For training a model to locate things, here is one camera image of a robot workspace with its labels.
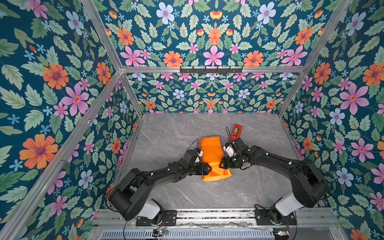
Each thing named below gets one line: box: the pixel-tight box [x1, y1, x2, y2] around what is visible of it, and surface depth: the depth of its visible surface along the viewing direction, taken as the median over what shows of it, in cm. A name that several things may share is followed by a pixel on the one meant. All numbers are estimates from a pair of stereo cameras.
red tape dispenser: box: [229, 124, 243, 143], surface depth 103 cm
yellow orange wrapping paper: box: [199, 136, 233, 182], surface depth 89 cm
